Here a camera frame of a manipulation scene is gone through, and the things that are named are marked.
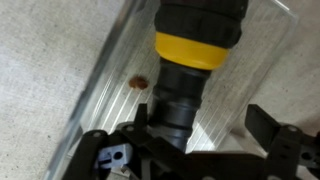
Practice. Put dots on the clear plastic vegetable box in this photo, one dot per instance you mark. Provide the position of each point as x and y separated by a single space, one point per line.
233 83

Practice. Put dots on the black torch with yellow band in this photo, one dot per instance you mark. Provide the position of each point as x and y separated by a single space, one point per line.
190 50

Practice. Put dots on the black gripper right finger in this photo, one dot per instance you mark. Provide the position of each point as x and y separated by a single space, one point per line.
283 150

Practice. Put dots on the cream fabric sofa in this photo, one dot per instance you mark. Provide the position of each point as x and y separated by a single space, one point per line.
33 66

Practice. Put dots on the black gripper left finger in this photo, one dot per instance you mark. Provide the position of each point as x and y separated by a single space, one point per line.
90 151

